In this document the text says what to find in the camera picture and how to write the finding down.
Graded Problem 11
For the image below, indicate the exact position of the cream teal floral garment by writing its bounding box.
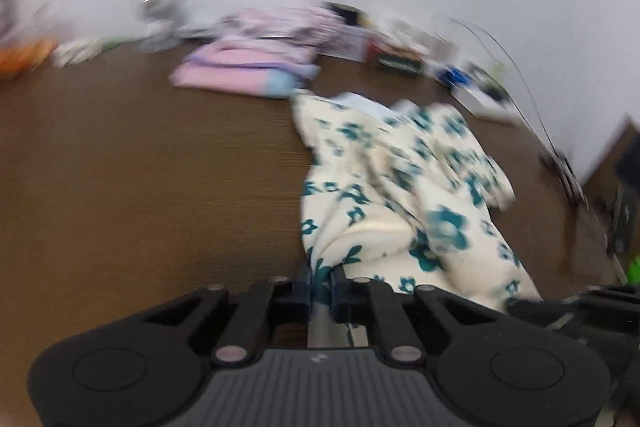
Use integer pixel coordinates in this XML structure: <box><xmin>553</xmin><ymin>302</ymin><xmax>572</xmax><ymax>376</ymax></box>
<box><xmin>292</xmin><ymin>91</ymin><xmax>539</xmax><ymax>348</ymax></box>

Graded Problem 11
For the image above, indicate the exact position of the green plastic object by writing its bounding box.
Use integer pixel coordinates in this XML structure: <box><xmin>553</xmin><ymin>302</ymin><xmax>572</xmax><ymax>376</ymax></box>
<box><xmin>626</xmin><ymin>256</ymin><xmax>640</xmax><ymax>285</ymax></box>

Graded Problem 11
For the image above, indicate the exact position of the blue toy car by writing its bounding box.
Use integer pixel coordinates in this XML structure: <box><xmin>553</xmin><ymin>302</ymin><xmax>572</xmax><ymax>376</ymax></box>
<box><xmin>435</xmin><ymin>65</ymin><xmax>472</xmax><ymax>89</ymax></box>

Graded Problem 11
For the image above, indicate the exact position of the white small power strip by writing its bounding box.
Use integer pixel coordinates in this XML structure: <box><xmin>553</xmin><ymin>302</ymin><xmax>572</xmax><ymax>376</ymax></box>
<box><xmin>52</xmin><ymin>39</ymin><xmax>103</xmax><ymax>68</ymax></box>

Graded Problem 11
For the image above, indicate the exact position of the pink blue folded garment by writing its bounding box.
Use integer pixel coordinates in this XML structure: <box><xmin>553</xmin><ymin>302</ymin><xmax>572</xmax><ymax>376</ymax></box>
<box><xmin>169</xmin><ymin>42</ymin><xmax>320</xmax><ymax>98</ymax></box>

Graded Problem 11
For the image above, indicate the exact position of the dark green tissue box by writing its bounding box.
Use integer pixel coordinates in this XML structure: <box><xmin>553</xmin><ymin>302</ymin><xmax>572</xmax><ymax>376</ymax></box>
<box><xmin>367</xmin><ymin>38</ymin><xmax>425</xmax><ymax>78</ymax></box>

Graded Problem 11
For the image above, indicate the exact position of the clear box of oranges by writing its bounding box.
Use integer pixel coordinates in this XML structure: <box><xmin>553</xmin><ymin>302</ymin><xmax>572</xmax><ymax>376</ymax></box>
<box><xmin>0</xmin><ymin>38</ymin><xmax>58</xmax><ymax>80</ymax></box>

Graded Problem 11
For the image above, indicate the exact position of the white tin box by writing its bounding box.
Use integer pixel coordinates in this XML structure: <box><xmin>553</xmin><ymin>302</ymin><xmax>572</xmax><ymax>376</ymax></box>
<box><xmin>319</xmin><ymin>25</ymin><xmax>372</xmax><ymax>63</ymax></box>

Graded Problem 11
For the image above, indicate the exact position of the white round robot toy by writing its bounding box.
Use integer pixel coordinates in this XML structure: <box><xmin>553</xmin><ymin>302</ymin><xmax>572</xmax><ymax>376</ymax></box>
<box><xmin>137</xmin><ymin>0</ymin><xmax>179</xmax><ymax>53</ymax></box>

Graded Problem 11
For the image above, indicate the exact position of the pink floral folded garment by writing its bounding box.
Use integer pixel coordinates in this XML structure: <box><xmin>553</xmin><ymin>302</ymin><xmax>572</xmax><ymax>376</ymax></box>
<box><xmin>216</xmin><ymin>5</ymin><xmax>345</xmax><ymax>46</ymax></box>

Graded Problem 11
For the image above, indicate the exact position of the white charging cable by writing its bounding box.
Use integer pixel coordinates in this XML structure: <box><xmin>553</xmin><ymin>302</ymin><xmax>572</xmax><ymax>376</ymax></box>
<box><xmin>449</xmin><ymin>16</ymin><xmax>566</xmax><ymax>158</ymax></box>

